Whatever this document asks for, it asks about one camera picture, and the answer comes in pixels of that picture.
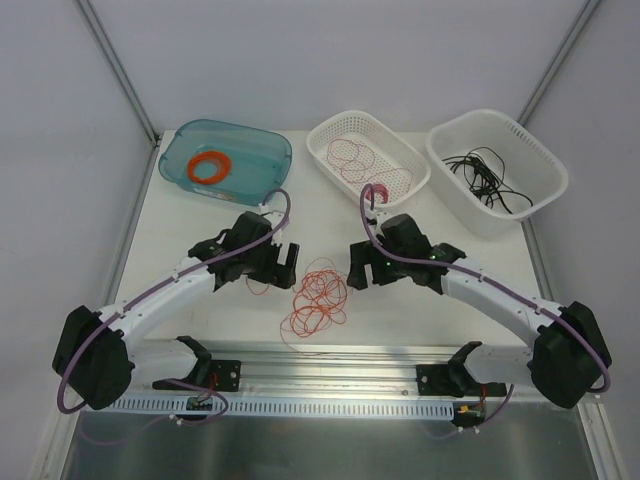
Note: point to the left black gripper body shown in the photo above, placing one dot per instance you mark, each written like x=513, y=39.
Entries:
x=275, y=263

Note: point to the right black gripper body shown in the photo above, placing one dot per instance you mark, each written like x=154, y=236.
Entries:
x=370, y=268

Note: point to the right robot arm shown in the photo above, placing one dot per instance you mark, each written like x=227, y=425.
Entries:
x=500, y=295

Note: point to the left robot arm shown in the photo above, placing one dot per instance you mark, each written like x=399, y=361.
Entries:
x=98, y=356

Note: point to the teal transparent plastic bin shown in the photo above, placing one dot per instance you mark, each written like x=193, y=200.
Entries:
x=226, y=161

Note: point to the white perforated plastic basket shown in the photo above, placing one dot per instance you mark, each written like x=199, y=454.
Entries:
x=353, y=149

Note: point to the white translucent plastic tub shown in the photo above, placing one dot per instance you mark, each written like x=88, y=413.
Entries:
x=491, y=172

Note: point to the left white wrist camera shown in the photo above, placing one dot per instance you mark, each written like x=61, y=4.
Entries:
x=270, y=210

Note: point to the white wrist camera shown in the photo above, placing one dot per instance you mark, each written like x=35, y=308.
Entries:
x=375, y=216
x=270, y=210

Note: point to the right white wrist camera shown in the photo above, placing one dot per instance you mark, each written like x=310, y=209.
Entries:
x=375, y=216

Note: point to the aluminium mounting rail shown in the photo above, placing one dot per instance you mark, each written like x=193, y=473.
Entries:
x=266, y=367

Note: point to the white slotted cable duct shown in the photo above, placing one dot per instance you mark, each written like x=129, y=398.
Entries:
x=254, y=406

